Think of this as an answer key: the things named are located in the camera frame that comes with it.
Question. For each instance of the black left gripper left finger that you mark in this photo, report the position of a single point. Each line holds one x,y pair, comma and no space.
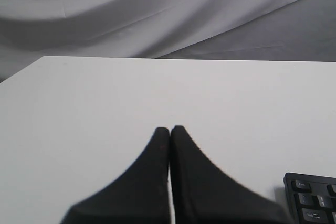
139,195

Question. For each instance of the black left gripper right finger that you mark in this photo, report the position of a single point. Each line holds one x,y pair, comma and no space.
202,193

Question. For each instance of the black acer keyboard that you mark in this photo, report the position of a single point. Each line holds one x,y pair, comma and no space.
310,198

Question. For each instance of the grey backdrop cloth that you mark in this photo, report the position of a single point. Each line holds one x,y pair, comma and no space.
289,30

